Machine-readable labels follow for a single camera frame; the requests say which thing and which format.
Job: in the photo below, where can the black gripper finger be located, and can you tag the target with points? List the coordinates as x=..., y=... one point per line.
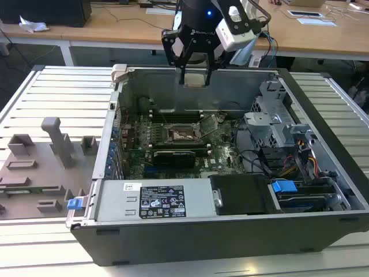
x=214, y=54
x=170, y=37

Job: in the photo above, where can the silver CPU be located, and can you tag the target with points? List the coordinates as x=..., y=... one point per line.
x=196, y=80

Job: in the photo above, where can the black RAM slot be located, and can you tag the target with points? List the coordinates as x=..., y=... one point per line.
x=173, y=145
x=173, y=148
x=190, y=114
x=190, y=119

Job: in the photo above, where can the CPU socket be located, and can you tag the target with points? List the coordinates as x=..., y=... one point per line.
x=184, y=135

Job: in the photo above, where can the pale blue teach pendant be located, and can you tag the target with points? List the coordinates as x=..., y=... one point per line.
x=242, y=56

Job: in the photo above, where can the white paper sheet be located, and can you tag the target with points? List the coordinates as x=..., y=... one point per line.
x=158, y=11
x=317, y=22

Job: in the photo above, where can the wooden desk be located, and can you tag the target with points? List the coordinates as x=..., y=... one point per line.
x=129, y=31
x=17, y=33

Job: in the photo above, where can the black computer mouse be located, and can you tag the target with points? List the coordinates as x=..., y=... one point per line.
x=277, y=2

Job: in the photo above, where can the silver drive cage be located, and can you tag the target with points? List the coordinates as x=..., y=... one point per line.
x=262, y=124

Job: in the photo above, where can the white framed tablet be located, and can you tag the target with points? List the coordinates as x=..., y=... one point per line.
x=307, y=13

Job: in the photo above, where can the green motherboard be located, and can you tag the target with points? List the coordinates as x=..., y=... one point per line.
x=219, y=161

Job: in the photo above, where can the black graphics card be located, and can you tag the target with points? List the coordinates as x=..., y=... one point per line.
x=173, y=158

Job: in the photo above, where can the black box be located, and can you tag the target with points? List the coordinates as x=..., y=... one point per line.
x=43, y=11

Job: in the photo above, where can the crumpled white paper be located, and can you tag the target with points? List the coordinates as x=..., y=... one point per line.
x=31, y=26

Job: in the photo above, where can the black fan shroud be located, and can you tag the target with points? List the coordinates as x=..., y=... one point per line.
x=239, y=193

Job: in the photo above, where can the blue disk carrier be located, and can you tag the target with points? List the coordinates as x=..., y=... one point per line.
x=284, y=189

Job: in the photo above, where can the black hard disk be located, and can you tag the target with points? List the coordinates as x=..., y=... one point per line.
x=305, y=199

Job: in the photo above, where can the silver power supply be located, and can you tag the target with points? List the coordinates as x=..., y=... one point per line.
x=115, y=202

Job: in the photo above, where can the grey parts rack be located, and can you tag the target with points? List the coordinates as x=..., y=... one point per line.
x=43, y=179

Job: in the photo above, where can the black PC case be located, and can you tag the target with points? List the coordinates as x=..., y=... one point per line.
x=201, y=245

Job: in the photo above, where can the silver disk bay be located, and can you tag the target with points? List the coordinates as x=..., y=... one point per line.
x=340, y=199

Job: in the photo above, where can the blue case latch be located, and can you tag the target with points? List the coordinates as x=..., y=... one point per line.
x=73, y=203

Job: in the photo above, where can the green RAM stick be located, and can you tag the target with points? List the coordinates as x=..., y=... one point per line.
x=31, y=190

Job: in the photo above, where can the white camera with black bracket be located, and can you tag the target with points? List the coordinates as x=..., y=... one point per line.
x=233, y=37

